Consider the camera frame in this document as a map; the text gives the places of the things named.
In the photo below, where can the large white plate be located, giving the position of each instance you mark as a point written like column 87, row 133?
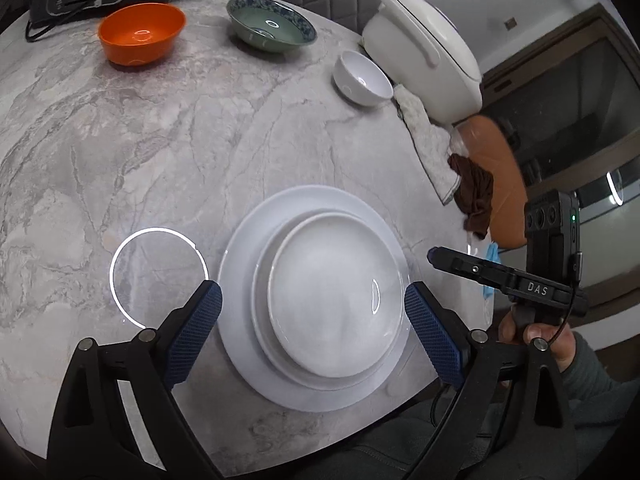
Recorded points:
column 240, row 360

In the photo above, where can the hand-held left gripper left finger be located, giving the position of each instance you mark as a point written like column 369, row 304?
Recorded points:
column 197, row 330

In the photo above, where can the orange chair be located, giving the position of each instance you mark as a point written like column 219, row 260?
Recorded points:
column 500, row 170

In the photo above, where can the orange bowl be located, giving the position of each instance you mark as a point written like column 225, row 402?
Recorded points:
column 140, row 35

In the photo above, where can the person's right forearm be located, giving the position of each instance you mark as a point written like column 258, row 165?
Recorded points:
column 600, row 390

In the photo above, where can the white shallow plate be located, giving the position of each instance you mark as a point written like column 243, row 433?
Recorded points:
column 261, row 310

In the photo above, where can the person's right hand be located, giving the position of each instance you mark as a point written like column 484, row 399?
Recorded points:
column 562, row 347

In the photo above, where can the blue patterned bowl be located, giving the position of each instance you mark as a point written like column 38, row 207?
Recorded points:
column 270, row 25

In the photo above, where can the small white bowl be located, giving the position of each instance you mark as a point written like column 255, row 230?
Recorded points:
column 362, row 77

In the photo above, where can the white purple rice cooker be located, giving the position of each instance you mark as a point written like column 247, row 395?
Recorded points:
column 425, row 50

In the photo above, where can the white towel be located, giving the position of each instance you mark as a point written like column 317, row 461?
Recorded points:
column 427, row 145

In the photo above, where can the wall switch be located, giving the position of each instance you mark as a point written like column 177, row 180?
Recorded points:
column 510, row 23

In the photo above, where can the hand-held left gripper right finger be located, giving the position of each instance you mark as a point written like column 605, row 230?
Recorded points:
column 432, row 335

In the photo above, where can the dark glass door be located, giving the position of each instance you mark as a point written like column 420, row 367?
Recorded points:
column 575, row 110

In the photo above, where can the brown cloth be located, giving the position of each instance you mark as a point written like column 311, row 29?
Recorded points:
column 472, row 195

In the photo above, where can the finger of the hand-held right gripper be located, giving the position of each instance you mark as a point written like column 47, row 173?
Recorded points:
column 470, row 270

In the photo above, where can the white deep plate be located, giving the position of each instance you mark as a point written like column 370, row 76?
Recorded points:
column 330, row 300

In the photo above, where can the blue face mask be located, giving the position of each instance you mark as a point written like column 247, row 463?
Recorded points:
column 492, row 255

